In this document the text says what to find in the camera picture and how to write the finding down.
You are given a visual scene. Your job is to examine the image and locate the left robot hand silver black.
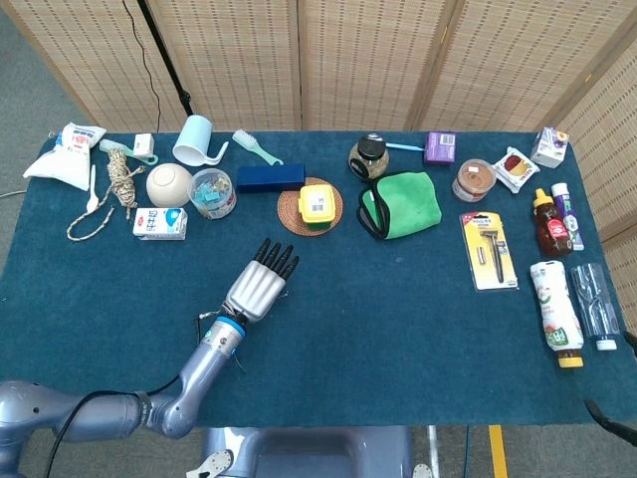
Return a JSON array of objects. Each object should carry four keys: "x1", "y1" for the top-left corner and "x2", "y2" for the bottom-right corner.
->
[{"x1": 223, "y1": 237, "x2": 301, "y2": 324}]

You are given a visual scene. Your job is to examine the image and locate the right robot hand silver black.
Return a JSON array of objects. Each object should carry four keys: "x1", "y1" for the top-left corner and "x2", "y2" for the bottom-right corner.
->
[{"x1": 584, "y1": 330, "x2": 637, "y2": 435}]

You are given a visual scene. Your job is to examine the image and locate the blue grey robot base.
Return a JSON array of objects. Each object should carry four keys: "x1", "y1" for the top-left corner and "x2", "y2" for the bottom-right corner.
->
[{"x1": 186, "y1": 425, "x2": 434, "y2": 478}]

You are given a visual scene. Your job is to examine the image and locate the brown woven coaster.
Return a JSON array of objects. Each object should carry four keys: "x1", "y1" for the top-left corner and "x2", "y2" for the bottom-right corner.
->
[{"x1": 277, "y1": 176, "x2": 344, "y2": 237}]

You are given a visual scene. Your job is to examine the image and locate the clear tub of clips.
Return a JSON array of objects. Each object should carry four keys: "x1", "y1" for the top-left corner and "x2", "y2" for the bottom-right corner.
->
[{"x1": 187, "y1": 167, "x2": 238, "y2": 220}]

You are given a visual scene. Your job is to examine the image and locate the green container yellow lid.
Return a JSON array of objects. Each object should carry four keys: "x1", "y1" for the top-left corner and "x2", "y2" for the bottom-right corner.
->
[{"x1": 298, "y1": 183, "x2": 335, "y2": 231}]

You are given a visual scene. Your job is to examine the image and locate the navy blue long box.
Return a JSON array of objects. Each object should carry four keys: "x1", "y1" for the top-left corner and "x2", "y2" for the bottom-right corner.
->
[{"x1": 236, "y1": 162, "x2": 307, "y2": 194}]

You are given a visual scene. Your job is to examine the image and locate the white blue milk carton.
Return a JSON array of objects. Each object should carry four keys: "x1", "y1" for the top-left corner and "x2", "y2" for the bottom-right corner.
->
[{"x1": 131, "y1": 206, "x2": 189, "y2": 242}]

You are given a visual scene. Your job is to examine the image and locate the clear plastic bottle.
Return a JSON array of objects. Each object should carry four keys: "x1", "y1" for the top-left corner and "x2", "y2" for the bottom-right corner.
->
[{"x1": 570, "y1": 262, "x2": 622, "y2": 353}]

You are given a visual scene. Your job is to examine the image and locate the white pouch bottle yellow cap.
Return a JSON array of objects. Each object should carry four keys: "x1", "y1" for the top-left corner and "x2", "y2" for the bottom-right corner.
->
[{"x1": 530, "y1": 260, "x2": 585, "y2": 369}]

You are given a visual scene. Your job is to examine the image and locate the beige bowl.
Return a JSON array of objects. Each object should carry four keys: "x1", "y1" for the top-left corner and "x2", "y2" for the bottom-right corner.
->
[{"x1": 145, "y1": 162, "x2": 193, "y2": 209}]

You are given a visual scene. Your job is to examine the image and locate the blue carpet table cover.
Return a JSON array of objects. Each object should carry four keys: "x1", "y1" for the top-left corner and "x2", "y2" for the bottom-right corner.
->
[{"x1": 0, "y1": 129, "x2": 623, "y2": 430}]

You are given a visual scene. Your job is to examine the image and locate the mint brush white bristles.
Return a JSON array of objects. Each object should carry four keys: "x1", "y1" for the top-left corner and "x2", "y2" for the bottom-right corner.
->
[{"x1": 232, "y1": 128, "x2": 285, "y2": 167}]

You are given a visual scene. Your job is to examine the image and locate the light blue plastic mug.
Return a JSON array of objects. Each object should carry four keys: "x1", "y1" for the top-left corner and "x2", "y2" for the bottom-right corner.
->
[{"x1": 171, "y1": 115, "x2": 230, "y2": 167}]

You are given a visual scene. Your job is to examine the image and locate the green folded cloth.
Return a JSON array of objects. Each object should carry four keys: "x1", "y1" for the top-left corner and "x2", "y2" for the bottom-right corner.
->
[{"x1": 356, "y1": 170, "x2": 443, "y2": 242}]

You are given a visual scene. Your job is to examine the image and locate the glass jar black lid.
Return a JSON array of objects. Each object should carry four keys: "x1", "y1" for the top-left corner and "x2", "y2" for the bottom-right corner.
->
[{"x1": 347, "y1": 133, "x2": 391, "y2": 180}]

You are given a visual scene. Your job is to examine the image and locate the metal table leg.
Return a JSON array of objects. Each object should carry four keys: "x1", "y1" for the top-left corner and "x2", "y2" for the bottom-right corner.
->
[{"x1": 426, "y1": 425, "x2": 442, "y2": 474}]

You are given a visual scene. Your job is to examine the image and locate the white plastic spoon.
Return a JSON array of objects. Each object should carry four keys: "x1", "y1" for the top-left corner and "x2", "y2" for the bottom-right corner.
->
[{"x1": 85, "y1": 163, "x2": 100, "y2": 214}]

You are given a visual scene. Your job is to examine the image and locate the brown honey bottle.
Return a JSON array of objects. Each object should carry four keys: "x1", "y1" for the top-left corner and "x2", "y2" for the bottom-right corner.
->
[{"x1": 532, "y1": 187, "x2": 573, "y2": 259}]

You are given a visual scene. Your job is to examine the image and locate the yellow razor blister pack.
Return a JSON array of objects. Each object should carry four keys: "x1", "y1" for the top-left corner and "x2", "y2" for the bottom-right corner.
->
[{"x1": 459, "y1": 211, "x2": 520, "y2": 293}]

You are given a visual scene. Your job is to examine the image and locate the purple white tube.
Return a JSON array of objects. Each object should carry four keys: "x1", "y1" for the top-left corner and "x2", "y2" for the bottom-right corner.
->
[{"x1": 550, "y1": 181, "x2": 586, "y2": 252}]

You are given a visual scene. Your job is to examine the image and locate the white powder bag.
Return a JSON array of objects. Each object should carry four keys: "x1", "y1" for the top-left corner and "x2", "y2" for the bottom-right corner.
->
[{"x1": 22, "y1": 122, "x2": 108, "y2": 192}]

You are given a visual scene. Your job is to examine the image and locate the purple box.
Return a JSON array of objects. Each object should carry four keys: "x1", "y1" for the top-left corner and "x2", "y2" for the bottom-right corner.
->
[{"x1": 423, "y1": 130, "x2": 458, "y2": 167}]

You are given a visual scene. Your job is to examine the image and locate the clear tub brown contents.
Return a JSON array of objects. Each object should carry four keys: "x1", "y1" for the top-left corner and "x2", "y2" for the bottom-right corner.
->
[{"x1": 451, "y1": 158, "x2": 498, "y2": 204}]

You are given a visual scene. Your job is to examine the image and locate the black tripod pole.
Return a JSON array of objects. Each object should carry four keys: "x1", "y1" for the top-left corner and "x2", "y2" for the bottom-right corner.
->
[{"x1": 136, "y1": 0, "x2": 195, "y2": 119}]

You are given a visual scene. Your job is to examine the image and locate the bamboo folding screen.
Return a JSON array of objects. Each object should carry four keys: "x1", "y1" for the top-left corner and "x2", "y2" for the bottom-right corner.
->
[{"x1": 0, "y1": 0, "x2": 637, "y2": 320}]

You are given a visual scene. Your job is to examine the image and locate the snack packet red yellow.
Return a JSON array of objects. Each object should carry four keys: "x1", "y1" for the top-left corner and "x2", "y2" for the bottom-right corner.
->
[{"x1": 492, "y1": 145, "x2": 541, "y2": 195}]

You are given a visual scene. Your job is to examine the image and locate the white purple drink carton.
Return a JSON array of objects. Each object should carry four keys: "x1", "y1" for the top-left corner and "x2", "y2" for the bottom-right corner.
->
[{"x1": 530, "y1": 125, "x2": 570, "y2": 170}]

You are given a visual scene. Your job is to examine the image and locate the beige patterned rope bundle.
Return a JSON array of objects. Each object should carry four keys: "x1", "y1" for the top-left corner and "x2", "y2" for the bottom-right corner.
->
[{"x1": 67, "y1": 147, "x2": 146, "y2": 244}]

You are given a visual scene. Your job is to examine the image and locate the thin black hanging cable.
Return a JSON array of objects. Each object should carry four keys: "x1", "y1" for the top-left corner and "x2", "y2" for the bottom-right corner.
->
[{"x1": 121, "y1": 0, "x2": 163, "y2": 133}]

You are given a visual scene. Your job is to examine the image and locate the teal handled brush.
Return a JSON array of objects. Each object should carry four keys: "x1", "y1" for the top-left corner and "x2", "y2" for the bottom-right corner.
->
[{"x1": 99, "y1": 138, "x2": 159, "y2": 166}]

